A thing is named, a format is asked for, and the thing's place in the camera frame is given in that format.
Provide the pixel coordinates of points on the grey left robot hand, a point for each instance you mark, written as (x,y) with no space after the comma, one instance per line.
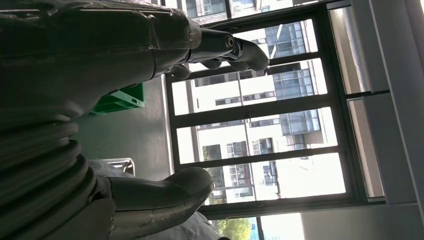
(99,43)

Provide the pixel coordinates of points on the white scale with steel tray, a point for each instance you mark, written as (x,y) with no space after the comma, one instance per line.
(127,164)

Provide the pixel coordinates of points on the dark green table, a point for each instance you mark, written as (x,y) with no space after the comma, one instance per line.
(132,139)

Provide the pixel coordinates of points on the dark window frame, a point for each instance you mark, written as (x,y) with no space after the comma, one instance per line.
(258,109)

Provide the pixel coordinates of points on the green plastic crate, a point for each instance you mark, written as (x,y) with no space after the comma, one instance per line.
(122,99)

